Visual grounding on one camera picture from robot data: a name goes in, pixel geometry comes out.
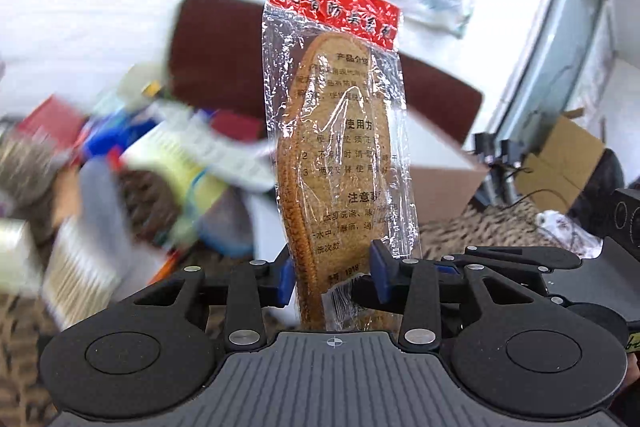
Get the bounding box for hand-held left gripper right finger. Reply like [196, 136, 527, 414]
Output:
[369, 239, 533, 353]

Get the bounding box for open brown cardboard box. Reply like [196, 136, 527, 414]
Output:
[515, 109, 608, 215]

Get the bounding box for white green printed packet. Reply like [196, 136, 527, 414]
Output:
[120, 104, 273, 195]

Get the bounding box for striped cardboard packet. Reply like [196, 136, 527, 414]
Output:
[42, 217, 123, 325]

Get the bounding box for red flat box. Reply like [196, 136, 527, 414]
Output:
[15, 94, 88, 152]

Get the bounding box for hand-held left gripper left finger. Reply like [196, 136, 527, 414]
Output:
[132, 257, 296, 353]

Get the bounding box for cardboard box with white inside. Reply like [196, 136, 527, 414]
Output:
[247, 107, 493, 268]

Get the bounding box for black cable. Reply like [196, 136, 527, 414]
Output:
[504, 184, 587, 214]

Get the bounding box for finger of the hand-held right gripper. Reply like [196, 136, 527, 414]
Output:
[465, 246, 584, 270]
[438, 259, 552, 281]

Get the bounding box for black round bag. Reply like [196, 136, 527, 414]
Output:
[570, 149, 626, 228]

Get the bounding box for grey sliding door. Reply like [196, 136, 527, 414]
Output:
[487, 0, 640, 148]

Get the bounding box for dark brown headboard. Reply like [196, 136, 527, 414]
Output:
[167, 0, 486, 148]

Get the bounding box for black tripod stand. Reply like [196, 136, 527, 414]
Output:
[472, 132, 524, 208]

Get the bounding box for blue plastic item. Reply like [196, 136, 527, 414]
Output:
[80, 109, 127, 160]

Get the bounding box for white patterned cloth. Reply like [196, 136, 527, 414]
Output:
[536, 209, 582, 249]

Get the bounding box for patterned brown blanket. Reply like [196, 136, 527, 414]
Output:
[0, 192, 606, 427]

